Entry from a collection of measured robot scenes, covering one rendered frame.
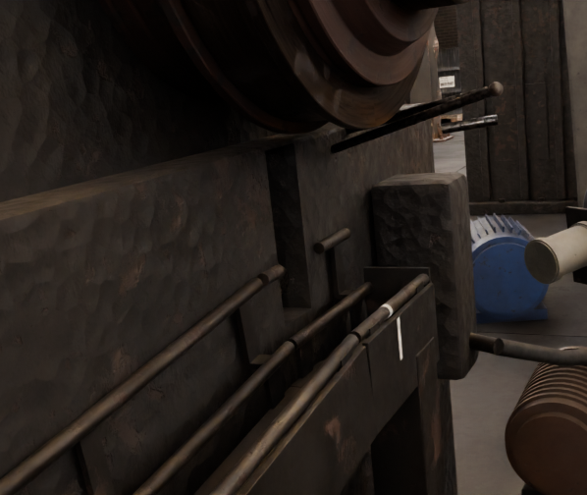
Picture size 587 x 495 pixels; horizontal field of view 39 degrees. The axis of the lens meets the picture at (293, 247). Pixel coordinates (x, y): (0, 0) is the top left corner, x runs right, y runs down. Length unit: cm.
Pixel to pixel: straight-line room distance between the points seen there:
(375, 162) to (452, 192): 12
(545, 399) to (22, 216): 70
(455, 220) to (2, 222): 58
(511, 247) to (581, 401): 182
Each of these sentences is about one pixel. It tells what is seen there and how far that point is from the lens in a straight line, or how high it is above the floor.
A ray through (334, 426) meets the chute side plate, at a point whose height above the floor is 67.
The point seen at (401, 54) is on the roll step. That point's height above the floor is 94.
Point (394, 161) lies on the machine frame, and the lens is 107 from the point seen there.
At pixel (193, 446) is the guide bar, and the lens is 61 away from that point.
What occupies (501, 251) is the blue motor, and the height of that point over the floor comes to 29.
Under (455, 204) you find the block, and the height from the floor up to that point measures 77.
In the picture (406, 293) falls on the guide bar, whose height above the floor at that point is 71.
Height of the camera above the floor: 94
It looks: 12 degrees down
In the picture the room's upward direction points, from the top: 6 degrees counter-clockwise
